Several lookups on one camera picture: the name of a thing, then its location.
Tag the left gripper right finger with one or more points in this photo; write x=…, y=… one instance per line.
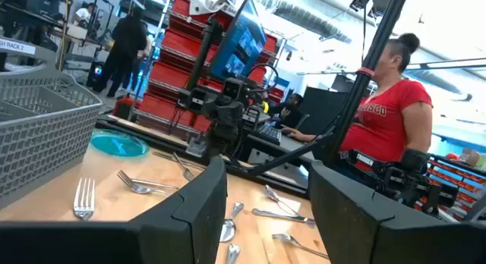
x=341, y=226

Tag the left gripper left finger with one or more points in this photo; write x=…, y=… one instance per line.
x=190, y=233

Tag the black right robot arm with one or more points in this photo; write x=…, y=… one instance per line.
x=395, y=169

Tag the black keyboard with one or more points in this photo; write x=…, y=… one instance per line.
x=270, y=134

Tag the person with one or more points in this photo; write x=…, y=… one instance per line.
x=383, y=123
x=125, y=40
x=83, y=15
x=288, y=112

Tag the red storage bins rack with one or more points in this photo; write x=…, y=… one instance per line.
x=469, y=176
x=178, y=72

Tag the computer monitor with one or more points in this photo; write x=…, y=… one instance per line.
x=239, y=44

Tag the red bag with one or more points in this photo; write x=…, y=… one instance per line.
x=123, y=106

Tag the teal translucent plate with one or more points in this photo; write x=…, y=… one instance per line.
x=117, y=144

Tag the black lit computer case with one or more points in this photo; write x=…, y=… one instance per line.
x=95, y=72

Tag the grey plastic cutlery basket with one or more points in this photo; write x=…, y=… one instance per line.
x=45, y=123

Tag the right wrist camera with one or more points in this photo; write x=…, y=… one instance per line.
x=234, y=89

